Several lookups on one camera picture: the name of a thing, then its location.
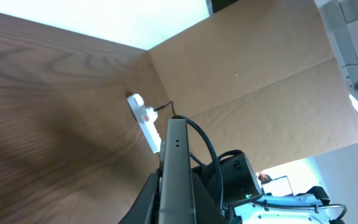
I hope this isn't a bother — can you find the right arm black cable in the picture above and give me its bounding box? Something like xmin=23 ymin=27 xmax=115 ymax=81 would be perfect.
xmin=171 ymin=114 xmax=224 ymax=212

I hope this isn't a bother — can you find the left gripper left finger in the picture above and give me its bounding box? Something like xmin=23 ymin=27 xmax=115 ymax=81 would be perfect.
xmin=119 ymin=172 xmax=159 ymax=224

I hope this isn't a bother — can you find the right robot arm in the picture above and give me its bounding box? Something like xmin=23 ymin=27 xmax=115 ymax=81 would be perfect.
xmin=192 ymin=149 xmax=347 ymax=223

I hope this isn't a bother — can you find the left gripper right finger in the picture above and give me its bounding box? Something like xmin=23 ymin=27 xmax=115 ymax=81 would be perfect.
xmin=192 ymin=174 xmax=229 ymax=224

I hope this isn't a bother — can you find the cardboard panel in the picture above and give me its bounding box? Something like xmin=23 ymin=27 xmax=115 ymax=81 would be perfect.
xmin=150 ymin=0 xmax=358 ymax=170

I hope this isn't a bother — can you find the white power strip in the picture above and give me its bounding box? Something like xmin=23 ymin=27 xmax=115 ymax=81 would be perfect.
xmin=127 ymin=93 xmax=162 ymax=153

